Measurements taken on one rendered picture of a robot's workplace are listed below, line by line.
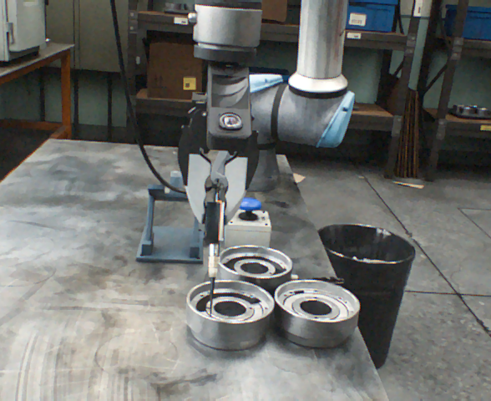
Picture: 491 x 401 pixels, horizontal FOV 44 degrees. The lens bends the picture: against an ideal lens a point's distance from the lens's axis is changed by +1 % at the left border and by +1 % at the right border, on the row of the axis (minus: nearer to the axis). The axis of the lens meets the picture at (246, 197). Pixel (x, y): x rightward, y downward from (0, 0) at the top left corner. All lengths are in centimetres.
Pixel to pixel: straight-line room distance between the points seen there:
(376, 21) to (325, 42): 320
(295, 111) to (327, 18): 19
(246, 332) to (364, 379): 14
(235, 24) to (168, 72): 356
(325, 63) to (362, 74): 371
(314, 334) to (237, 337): 9
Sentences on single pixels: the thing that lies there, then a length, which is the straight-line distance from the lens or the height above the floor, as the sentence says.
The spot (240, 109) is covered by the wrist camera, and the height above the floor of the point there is 108.
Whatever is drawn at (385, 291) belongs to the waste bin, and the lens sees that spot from 202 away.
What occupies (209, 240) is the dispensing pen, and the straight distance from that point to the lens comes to 72.
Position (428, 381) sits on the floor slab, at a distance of 224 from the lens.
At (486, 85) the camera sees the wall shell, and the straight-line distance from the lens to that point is 522.
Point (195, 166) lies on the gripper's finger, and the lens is 72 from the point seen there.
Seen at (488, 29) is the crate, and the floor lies 108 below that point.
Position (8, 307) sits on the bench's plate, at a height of 80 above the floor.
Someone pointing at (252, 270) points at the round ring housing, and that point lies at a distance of 88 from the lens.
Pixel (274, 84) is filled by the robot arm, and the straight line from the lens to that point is 125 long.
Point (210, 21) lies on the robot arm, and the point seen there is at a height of 116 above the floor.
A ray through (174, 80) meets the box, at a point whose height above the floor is 58.
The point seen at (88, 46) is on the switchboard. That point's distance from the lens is 458.
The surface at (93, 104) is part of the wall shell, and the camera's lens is 488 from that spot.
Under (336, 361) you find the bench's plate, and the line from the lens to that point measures 73.
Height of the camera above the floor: 119
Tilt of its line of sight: 19 degrees down
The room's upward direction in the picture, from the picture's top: 5 degrees clockwise
